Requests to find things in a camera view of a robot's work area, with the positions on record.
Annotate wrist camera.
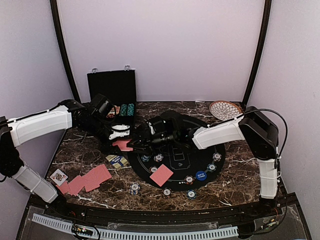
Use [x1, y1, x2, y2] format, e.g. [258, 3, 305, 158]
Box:
[160, 110, 183, 131]
[89, 93, 114, 118]

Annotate green and blue chip row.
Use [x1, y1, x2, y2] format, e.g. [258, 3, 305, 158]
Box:
[119, 104, 128, 117]

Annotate brown poker chip stack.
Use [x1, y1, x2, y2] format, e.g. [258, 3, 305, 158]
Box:
[162, 188, 172, 198]

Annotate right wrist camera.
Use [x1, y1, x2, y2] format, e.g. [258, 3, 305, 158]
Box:
[160, 110, 183, 131]

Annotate teal and blue chip row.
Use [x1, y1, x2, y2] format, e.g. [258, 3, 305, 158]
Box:
[126, 103, 135, 117]

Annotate face-up queen card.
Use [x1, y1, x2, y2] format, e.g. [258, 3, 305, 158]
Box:
[50, 169, 68, 186]

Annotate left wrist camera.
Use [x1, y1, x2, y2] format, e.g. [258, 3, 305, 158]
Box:
[89, 93, 114, 118]

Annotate spilled red cards on table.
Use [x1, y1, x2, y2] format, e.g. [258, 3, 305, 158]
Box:
[56, 164, 112, 196]

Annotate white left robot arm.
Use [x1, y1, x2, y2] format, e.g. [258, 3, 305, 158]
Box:
[0, 97, 130, 218]

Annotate gold card box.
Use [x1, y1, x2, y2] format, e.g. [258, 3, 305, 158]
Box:
[106, 155, 129, 170]

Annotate blue chip stack on table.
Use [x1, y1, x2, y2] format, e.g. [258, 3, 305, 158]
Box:
[129, 183, 141, 195]

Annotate black poker chip case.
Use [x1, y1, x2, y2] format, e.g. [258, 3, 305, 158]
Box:
[87, 69, 137, 126]

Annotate red card deck in case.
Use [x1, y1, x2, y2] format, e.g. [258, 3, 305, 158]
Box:
[106, 106, 120, 118]

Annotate red card deck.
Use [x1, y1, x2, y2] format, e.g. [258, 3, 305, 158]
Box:
[112, 139, 134, 152]
[106, 106, 120, 118]

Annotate blue tan chip stack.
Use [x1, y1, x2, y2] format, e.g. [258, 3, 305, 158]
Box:
[153, 153, 164, 163]
[212, 152, 222, 162]

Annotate round black poker mat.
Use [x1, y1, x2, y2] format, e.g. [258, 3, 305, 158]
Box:
[126, 114, 226, 193]

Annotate red cards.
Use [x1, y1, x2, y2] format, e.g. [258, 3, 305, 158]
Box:
[56, 164, 112, 196]
[150, 164, 174, 187]

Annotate white slotted cable duct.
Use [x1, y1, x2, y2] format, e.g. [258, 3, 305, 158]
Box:
[31, 213, 239, 240]

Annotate blue round blind button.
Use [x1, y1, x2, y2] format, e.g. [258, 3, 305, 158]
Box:
[195, 170, 207, 181]

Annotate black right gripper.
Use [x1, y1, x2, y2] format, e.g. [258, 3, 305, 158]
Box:
[127, 127, 178, 156]

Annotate black right frame post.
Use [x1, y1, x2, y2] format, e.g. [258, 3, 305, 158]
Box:
[241, 0, 272, 109]

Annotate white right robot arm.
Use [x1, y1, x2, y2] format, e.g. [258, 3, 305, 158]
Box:
[127, 107, 279, 217]

